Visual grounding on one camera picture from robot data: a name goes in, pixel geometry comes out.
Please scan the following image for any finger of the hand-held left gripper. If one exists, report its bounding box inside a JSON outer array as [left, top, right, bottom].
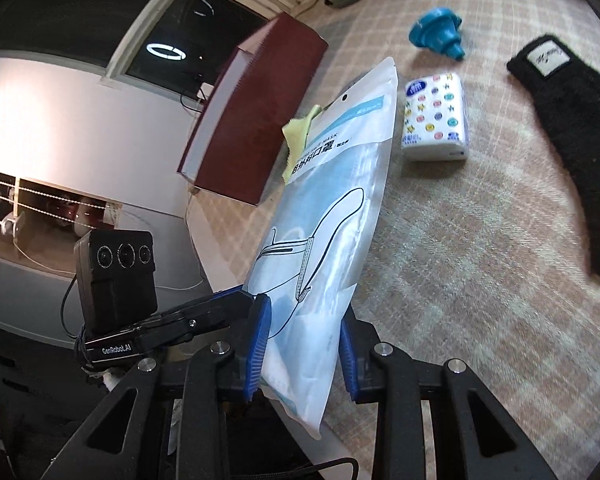
[[159, 287, 256, 340]]

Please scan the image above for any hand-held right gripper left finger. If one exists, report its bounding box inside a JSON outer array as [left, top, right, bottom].
[[35, 294, 272, 480]]

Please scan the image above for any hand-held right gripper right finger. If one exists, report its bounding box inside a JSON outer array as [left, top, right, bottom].
[[339, 305, 576, 480]]

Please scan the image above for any face mask package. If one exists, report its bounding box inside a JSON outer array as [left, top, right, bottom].
[[242, 56, 400, 438]]

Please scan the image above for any brown cardboard box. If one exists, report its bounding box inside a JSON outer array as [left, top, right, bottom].
[[177, 12, 329, 207]]

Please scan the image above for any black knitted glove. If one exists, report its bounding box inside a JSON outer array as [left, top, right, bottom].
[[506, 34, 600, 281]]

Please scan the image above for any plaid blanket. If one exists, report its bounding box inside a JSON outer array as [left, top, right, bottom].
[[185, 0, 600, 480]]

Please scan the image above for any yellow cloth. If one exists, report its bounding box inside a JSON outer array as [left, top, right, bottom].
[[281, 105, 326, 183]]

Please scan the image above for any white patterned tissue pack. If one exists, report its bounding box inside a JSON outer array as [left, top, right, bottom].
[[401, 72, 470, 162]]

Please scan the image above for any blue rubber toy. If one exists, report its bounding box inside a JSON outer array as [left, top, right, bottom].
[[408, 6, 466, 61]]

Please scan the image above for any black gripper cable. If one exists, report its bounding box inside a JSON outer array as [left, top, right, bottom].
[[61, 275, 83, 341]]

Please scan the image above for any white window frame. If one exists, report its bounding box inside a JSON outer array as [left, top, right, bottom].
[[100, 0, 301, 91]]

